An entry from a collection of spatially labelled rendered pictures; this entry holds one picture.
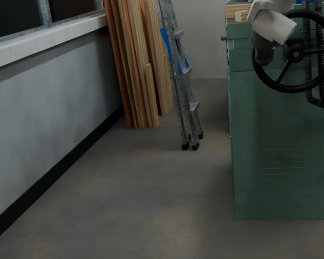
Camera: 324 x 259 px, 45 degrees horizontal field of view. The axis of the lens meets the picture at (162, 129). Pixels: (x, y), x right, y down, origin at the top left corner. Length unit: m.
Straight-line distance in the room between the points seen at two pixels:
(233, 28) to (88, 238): 1.13
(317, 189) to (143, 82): 1.57
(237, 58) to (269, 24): 0.53
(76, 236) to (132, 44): 1.49
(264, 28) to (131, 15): 1.84
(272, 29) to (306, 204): 1.01
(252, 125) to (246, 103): 0.10
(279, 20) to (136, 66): 1.91
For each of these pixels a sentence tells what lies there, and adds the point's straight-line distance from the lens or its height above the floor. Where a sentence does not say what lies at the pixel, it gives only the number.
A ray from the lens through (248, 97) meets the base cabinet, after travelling 1.66.
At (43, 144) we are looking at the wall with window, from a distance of 2.37.
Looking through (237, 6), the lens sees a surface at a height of 0.94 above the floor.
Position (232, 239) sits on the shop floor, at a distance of 1.81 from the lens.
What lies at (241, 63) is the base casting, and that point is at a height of 0.74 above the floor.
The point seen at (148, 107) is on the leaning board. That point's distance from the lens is 2.99.
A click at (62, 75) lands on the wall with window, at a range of 2.55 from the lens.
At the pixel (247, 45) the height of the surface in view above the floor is 0.81.
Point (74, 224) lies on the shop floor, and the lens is 2.04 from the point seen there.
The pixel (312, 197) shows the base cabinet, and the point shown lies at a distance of 1.89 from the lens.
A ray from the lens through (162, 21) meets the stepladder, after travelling 2.43.
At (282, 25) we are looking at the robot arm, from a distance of 1.10.
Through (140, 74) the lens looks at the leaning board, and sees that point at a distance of 2.93.
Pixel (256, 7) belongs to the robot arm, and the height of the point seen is 1.00.
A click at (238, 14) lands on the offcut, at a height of 0.93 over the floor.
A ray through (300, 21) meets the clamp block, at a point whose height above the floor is 0.90.
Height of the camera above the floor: 1.12
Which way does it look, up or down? 22 degrees down
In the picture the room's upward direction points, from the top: 6 degrees counter-clockwise
